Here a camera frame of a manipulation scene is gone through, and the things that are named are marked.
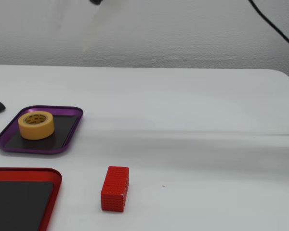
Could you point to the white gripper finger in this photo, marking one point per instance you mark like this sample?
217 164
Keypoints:
101 21

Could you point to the yellow masking tape roll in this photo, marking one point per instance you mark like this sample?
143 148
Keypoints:
36 131

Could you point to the black mat in purple tray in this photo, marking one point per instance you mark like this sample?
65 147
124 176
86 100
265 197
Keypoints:
62 131

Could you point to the purple metal tray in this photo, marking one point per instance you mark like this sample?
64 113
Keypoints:
69 139

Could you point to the red metal tray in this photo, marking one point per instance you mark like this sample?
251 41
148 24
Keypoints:
56 183

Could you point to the red textured block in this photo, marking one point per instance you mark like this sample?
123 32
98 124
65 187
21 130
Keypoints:
114 190

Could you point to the black mat in red tray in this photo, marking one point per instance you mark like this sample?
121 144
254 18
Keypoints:
17 204

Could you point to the small black gripper camera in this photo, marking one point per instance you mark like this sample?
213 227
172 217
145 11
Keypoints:
96 1

